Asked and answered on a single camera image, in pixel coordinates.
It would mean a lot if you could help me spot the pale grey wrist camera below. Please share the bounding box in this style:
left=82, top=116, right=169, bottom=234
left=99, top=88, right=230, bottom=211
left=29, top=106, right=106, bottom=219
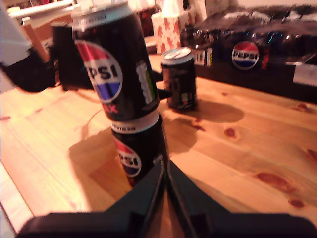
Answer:
left=0, top=4, right=33, bottom=66

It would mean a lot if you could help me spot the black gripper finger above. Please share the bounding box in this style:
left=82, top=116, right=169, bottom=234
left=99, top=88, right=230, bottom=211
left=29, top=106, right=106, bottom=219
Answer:
left=106, top=160, right=167, bottom=238
left=167, top=160, right=231, bottom=238
left=151, top=71, right=172, bottom=100

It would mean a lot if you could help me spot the black Pepsi Max can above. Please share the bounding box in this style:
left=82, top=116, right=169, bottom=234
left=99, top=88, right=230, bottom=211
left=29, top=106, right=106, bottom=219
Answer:
left=71, top=1, right=160, bottom=122
left=160, top=47, right=198, bottom=112
left=110, top=114, right=170, bottom=188

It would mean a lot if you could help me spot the dark red box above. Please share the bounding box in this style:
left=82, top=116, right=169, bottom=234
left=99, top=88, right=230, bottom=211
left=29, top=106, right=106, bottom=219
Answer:
left=137, top=8, right=154, bottom=38

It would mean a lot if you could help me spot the gingerbread print tissue box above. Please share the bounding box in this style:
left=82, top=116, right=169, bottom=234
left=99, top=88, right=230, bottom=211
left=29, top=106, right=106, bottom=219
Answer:
left=151, top=9, right=196, bottom=55

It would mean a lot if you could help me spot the white paper tissue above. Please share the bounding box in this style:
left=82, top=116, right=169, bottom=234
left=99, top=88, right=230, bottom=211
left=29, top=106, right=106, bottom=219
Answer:
left=162, top=0, right=185, bottom=17

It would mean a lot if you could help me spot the wooden chair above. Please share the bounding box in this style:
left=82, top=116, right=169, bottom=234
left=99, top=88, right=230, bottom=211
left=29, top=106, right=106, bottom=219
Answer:
left=21, top=14, right=75, bottom=62

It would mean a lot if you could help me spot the shrink-wrapped Pepsi Max can pack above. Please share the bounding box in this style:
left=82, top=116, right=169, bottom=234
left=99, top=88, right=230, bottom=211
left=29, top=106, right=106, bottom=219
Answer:
left=182, top=4, right=317, bottom=104

